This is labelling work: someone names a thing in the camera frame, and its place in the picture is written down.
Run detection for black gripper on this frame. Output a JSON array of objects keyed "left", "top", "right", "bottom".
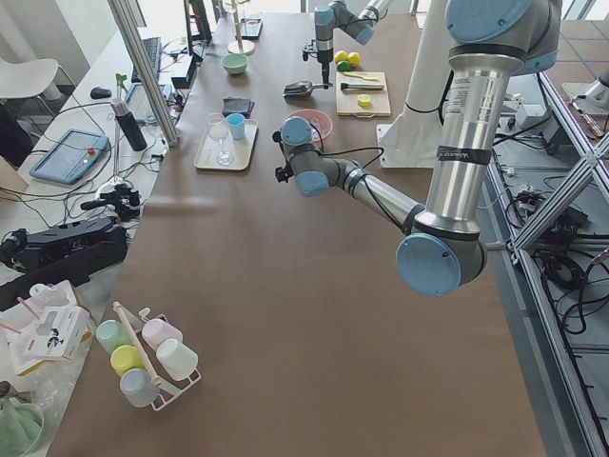
[
  {"left": 272, "top": 130, "right": 293, "bottom": 183},
  {"left": 317, "top": 50, "right": 332, "bottom": 87}
]

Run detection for steel ice scoop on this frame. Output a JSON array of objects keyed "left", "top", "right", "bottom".
[{"left": 283, "top": 80, "right": 333, "bottom": 98}]

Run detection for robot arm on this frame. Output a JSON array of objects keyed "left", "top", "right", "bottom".
[
  {"left": 303, "top": 1, "right": 391, "bottom": 89},
  {"left": 273, "top": 1, "right": 561, "bottom": 297}
]

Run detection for clear ice cubes pile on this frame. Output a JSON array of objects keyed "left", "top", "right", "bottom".
[{"left": 303, "top": 111, "right": 332, "bottom": 141}]

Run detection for light blue cup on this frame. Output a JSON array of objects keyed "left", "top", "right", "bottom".
[{"left": 226, "top": 113, "right": 246, "bottom": 140}]

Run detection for wooden cup tree stand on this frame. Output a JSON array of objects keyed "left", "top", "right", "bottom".
[{"left": 223, "top": 0, "right": 255, "bottom": 55}]

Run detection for pink cup in rack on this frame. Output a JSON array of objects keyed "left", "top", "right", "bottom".
[{"left": 142, "top": 318, "right": 183, "bottom": 350}]

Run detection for white cup in rack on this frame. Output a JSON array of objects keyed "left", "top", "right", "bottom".
[{"left": 156, "top": 339, "right": 199, "bottom": 381}]

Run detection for green cup in rack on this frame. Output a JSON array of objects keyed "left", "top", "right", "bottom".
[{"left": 95, "top": 319, "right": 131, "bottom": 355}]

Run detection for yellow cup in rack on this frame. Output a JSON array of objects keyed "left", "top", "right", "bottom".
[{"left": 110, "top": 345, "right": 145, "bottom": 377}]

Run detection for grey cup in rack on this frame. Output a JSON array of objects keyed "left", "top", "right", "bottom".
[{"left": 120, "top": 368, "right": 160, "bottom": 407}]

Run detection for green lime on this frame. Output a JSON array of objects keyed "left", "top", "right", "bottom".
[{"left": 336, "top": 61, "right": 352, "bottom": 72}]

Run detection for yellow plastic knife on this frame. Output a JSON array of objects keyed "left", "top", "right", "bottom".
[{"left": 342, "top": 71, "right": 380, "bottom": 81}]

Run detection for yellow lemon near lime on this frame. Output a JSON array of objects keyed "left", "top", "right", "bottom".
[{"left": 334, "top": 50, "right": 349, "bottom": 65}]

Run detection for steel muddler black tip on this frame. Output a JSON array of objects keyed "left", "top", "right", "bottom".
[{"left": 340, "top": 82, "right": 384, "bottom": 91}]

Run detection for yellow lemon outer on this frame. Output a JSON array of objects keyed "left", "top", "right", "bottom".
[{"left": 347, "top": 51, "right": 362, "bottom": 68}]

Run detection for bamboo cutting board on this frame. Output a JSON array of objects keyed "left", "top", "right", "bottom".
[{"left": 335, "top": 71, "right": 391, "bottom": 117}]

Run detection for half lemon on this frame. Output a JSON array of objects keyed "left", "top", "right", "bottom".
[{"left": 357, "top": 94, "right": 371, "bottom": 107}]

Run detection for pink bowl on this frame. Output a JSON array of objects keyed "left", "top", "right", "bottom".
[{"left": 287, "top": 109, "right": 333, "bottom": 143}]

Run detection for cream rabbit tray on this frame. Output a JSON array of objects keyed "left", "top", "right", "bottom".
[{"left": 193, "top": 119, "right": 258, "bottom": 171}]

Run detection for grey folded cloth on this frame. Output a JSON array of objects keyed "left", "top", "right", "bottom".
[{"left": 222, "top": 97, "right": 255, "bottom": 118}]

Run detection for clear wine glass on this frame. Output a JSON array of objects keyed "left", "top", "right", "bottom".
[{"left": 207, "top": 113, "right": 234, "bottom": 167}]

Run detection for black glass holder tray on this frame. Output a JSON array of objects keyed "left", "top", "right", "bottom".
[{"left": 240, "top": 18, "right": 263, "bottom": 40}]

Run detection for green ceramic bowl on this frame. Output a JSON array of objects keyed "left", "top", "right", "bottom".
[{"left": 221, "top": 53, "right": 248, "bottom": 76}]

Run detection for black thermos bottle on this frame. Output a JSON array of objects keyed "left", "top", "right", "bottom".
[{"left": 110, "top": 98, "right": 147, "bottom": 151}]

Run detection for black keyboard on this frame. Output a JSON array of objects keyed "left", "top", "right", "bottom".
[{"left": 141, "top": 37, "right": 163, "bottom": 78}]

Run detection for black computer mouse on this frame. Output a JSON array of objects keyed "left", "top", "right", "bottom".
[{"left": 89, "top": 87, "right": 112, "bottom": 100}]

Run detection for black equipment bag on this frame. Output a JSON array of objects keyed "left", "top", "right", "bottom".
[{"left": 1, "top": 217, "right": 128, "bottom": 311}]

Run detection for wooden stick in rack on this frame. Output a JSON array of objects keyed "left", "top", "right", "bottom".
[{"left": 112, "top": 301, "right": 162, "bottom": 387}]

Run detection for white chair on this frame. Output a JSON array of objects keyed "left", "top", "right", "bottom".
[{"left": 1, "top": 59, "right": 61, "bottom": 115}]

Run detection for white product box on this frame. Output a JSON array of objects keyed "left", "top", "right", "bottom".
[{"left": 23, "top": 306, "right": 90, "bottom": 361}]

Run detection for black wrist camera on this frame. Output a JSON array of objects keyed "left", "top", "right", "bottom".
[{"left": 302, "top": 40, "right": 318, "bottom": 62}]

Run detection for aluminium frame post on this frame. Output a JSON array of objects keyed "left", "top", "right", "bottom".
[{"left": 108, "top": 0, "right": 180, "bottom": 147}]

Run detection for white wire cup rack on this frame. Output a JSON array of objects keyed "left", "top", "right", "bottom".
[{"left": 138, "top": 308, "right": 204, "bottom": 411}]

